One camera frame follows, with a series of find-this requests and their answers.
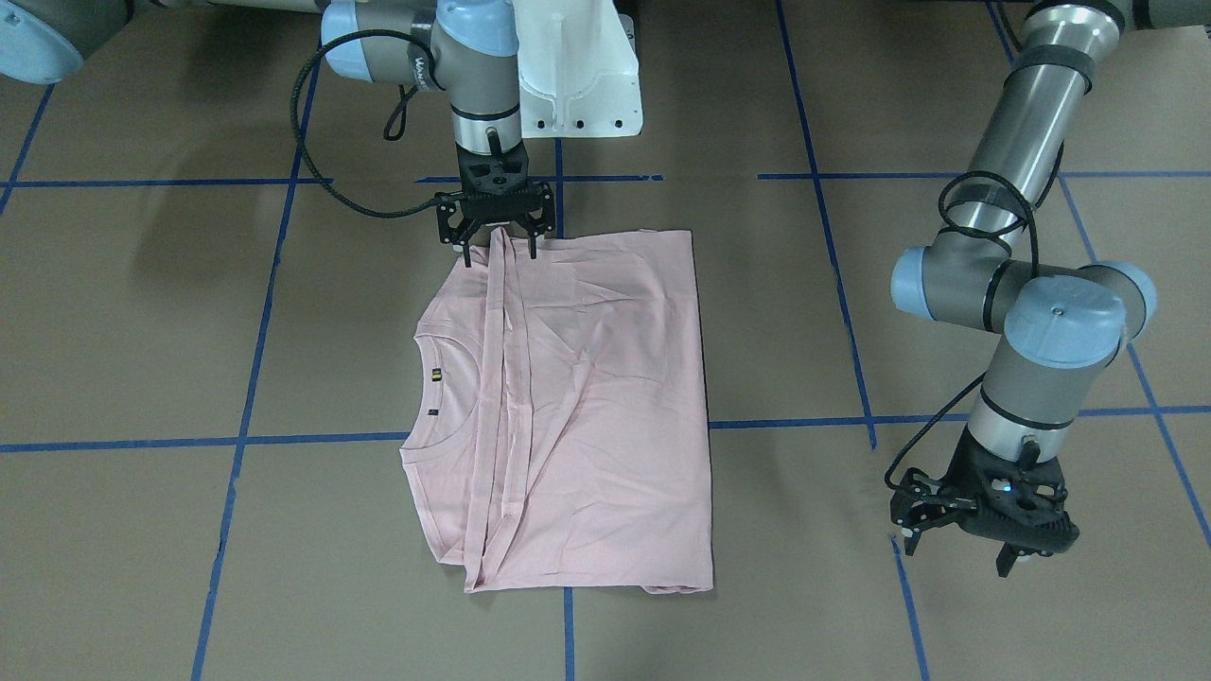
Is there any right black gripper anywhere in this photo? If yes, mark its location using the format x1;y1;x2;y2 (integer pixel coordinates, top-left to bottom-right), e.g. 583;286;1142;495
435;143;556;269

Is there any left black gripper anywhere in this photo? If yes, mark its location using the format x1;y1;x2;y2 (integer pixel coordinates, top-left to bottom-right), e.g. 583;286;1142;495
939;429;1080;578

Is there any pink Snoopy t-shirt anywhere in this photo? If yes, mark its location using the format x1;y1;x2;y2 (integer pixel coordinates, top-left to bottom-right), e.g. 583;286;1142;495
398;229;714;594

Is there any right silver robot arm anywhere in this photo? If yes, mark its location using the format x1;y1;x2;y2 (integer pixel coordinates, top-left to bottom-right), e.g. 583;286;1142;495
2;1;553;254

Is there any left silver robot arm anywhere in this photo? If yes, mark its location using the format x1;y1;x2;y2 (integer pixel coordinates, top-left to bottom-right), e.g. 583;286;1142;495
884;1;1209;577

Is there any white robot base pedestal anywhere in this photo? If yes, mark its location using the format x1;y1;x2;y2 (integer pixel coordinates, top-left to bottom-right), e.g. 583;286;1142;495
513;1;644;141

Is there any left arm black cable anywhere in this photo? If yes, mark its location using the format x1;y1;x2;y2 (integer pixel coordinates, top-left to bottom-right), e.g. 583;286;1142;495
884;170;1044;493

